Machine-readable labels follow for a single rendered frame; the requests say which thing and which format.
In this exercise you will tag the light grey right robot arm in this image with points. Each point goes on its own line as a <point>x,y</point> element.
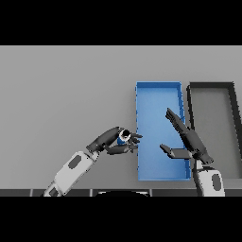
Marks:
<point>209,180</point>

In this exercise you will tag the dark grey bin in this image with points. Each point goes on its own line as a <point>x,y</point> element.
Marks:
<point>214,126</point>

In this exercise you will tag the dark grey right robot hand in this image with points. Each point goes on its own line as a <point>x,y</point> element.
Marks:
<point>193,141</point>

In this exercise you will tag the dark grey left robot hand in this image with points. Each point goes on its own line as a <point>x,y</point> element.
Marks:
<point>105,138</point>

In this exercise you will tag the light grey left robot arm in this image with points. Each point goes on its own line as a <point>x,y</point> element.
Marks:
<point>71,172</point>

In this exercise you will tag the blue bin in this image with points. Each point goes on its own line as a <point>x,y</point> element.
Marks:
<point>157,104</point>

